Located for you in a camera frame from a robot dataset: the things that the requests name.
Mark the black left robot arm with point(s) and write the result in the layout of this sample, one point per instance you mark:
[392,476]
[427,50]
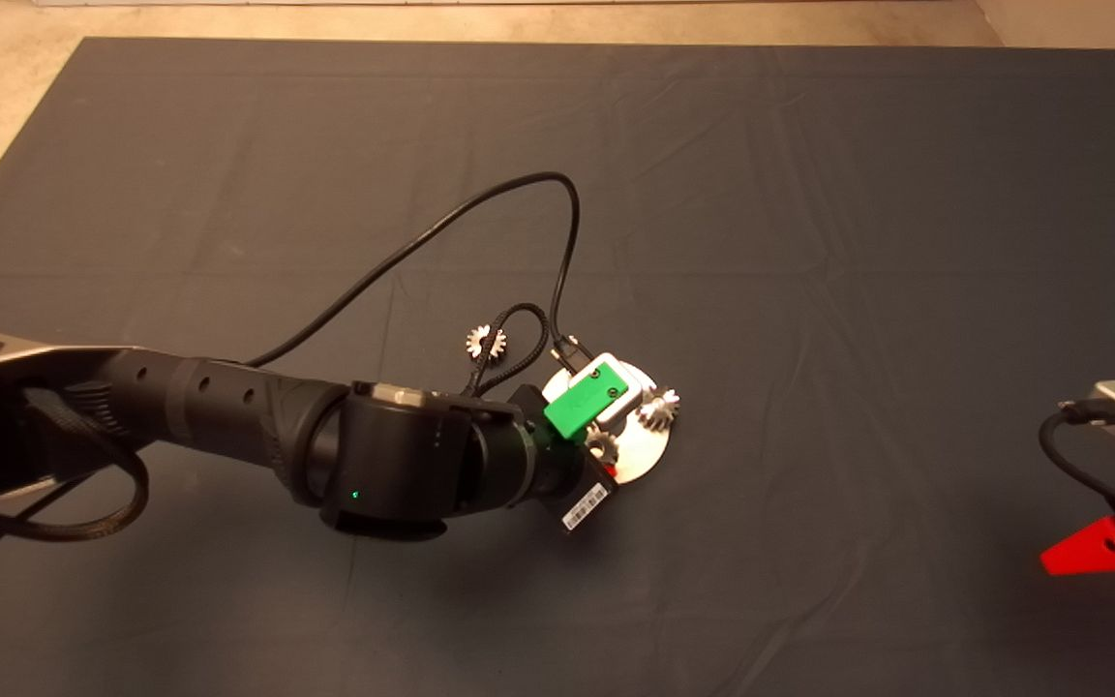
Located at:
[228,407]

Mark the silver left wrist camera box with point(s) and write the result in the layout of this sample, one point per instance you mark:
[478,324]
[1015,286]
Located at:
[637,397]

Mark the green left camera mount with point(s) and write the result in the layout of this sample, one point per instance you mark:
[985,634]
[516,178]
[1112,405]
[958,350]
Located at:
[582,402]

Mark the round metal carrier plate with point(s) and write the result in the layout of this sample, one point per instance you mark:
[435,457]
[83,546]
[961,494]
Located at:
[645,453]

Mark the small steel planetary gear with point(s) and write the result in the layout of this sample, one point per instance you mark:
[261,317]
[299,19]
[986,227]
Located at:
[602,447]
[656,411]
[476,339]

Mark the dark grey table cloth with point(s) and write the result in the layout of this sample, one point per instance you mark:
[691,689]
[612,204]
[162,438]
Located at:
[809,242]

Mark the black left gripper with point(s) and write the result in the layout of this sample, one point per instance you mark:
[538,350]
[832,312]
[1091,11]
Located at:
[567,484]

